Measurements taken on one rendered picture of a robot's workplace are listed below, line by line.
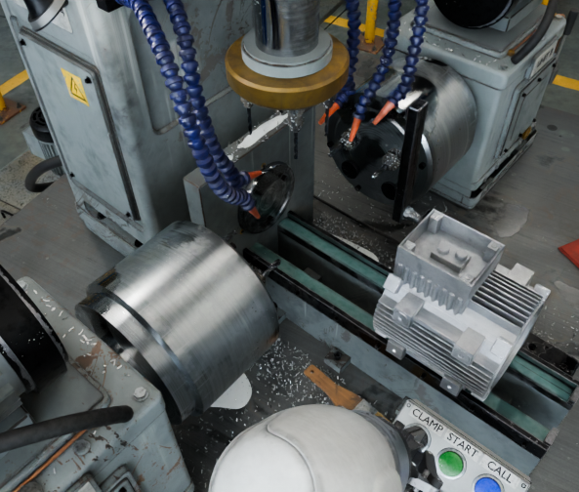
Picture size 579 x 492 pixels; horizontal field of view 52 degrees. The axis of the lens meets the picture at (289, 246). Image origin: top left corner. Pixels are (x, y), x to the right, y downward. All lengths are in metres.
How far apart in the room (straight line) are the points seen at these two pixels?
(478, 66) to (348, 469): 0.99
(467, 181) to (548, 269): 0.26
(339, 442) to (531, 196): 1.22
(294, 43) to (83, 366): 0.50
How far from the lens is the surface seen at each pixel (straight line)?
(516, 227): 1.46
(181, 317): 0.80
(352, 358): 1.14
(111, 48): 0.92
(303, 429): 0.38
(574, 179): 1.63
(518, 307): 0.90
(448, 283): 0.87
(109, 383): 0.75
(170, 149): 1.07
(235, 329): 0.84
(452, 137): 1.18
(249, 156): 1.03
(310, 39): 0.86
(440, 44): 1.31
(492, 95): 1.28
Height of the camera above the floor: 1.79
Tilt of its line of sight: 48 degrees down
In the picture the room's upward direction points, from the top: 1 degrees counter-clockwise
